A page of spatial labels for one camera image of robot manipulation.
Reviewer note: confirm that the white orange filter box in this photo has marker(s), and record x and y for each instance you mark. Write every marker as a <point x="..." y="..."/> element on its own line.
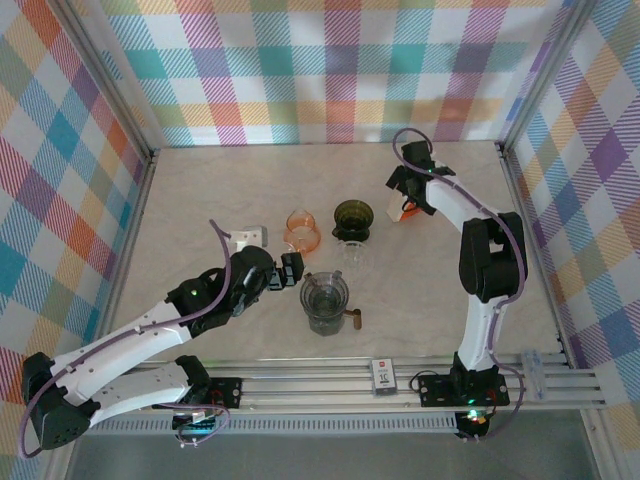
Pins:
<point x="400" y="207"/>

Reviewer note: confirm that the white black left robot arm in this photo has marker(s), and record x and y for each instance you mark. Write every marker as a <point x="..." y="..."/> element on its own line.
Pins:
<point x="125" y="340"/>

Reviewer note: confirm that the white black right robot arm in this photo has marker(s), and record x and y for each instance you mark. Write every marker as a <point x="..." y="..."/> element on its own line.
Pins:
<point x="480" y="325"/>

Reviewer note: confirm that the orange glass coffee server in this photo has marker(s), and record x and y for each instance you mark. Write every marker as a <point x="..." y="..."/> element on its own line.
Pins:
<point x="300" y="235"/>

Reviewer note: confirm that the dark green coffee dripper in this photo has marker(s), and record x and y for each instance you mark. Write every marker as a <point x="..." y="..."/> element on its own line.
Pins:
<point x="352" y="217"/>

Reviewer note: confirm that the white label card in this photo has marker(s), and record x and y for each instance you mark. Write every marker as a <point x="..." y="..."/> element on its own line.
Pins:
<point x="384" y="376"/>

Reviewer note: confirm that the clear acrylic block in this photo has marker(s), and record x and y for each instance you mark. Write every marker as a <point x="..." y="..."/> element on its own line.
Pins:
<point x="532" y="375"/>

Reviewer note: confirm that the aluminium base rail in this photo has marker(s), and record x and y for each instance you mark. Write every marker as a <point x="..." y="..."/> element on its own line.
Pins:
<point x="310" y="390"/>

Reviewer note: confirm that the aluminium side rail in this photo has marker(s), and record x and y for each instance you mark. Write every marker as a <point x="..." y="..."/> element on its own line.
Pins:
<point x="540" y="260"/>
<point x="115" y="260"/>

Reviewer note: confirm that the aluminium frame post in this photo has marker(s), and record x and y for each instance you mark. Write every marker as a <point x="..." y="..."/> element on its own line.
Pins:
<point x="110" y="80"/>
<point x="542" y="75"/>

